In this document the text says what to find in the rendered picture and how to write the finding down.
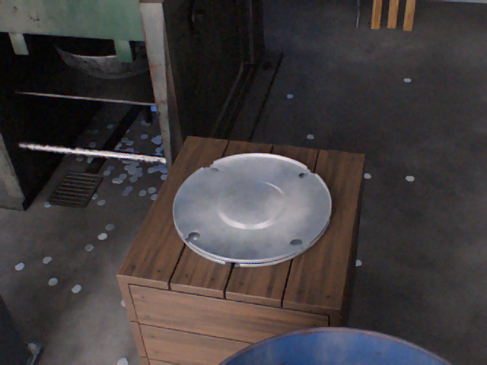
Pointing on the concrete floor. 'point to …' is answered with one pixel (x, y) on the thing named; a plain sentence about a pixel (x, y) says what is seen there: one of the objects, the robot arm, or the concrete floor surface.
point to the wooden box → (339, 274)
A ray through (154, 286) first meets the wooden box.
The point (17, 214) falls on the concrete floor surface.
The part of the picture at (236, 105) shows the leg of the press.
